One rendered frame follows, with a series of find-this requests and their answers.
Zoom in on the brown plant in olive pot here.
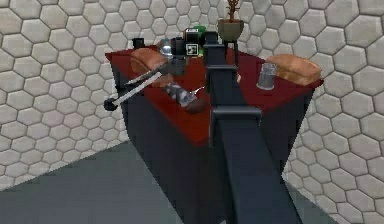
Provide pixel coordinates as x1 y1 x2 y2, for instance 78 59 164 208
217 0 245 43

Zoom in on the grey metal cup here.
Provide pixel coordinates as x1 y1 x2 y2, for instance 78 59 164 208
255 62 278 91

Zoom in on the small black box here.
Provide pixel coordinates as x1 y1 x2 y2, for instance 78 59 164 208
131 37 146 50

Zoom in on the black plant stand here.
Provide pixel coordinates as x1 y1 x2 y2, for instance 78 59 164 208
222 39 240 67

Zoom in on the dark brown oval pastry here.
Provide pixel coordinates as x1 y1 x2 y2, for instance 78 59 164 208
185 99 208 115

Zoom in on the reddish brown round pastry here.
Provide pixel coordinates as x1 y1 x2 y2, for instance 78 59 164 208
151 73 175 89

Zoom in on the brown bread loaf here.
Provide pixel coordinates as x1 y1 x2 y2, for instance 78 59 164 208
265 53 323 87
129 47 168 76

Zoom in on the red top dark table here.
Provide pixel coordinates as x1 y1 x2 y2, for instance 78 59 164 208
104 45 324 224

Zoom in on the grey crumpled lump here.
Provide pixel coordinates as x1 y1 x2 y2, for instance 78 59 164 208
163 82 198 108

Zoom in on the silver round kettle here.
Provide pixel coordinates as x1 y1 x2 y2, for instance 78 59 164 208
156 37 173 57

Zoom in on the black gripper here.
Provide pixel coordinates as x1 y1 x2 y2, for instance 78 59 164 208
103 36 188 112

